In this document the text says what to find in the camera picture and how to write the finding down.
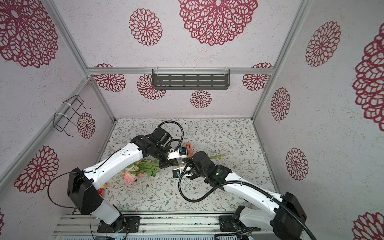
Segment pink flower bouquet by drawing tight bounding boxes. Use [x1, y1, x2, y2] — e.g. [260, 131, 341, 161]
[121, 153, 226, 186]

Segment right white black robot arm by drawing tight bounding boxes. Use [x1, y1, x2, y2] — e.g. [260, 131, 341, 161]
[173, 151, 316, 240]

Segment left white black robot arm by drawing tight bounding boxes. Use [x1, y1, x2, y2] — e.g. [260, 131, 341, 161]
[67, 126, 187, 232]

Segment yellow plush toy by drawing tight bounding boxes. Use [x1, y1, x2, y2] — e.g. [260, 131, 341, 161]
[97, 185, 105, 196]

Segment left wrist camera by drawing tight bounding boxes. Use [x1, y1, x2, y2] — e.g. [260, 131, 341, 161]
[168, 147, 188, 160]

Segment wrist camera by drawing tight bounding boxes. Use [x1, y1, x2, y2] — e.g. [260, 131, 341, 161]
[168, 147, 188, 160]
[172, 166, 193, 179]

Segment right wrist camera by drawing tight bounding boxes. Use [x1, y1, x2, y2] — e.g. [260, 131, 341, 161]
[172, 166, 193, 179]

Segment aluminium rail frame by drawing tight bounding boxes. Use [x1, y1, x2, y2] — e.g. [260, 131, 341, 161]
[52, 212, 305, 240]

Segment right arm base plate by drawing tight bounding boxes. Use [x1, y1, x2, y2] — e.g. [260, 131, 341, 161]
[219, 215, 248, 233]

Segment dark grey wall shelf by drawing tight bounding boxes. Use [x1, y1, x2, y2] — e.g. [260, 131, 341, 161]
[152, 69, 231, 90]

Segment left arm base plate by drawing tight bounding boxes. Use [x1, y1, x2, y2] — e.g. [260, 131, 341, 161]
[97, 216, 141, 234]

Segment black wire wall rack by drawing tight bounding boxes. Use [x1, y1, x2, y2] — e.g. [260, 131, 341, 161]
[53, 95, 91, 137]

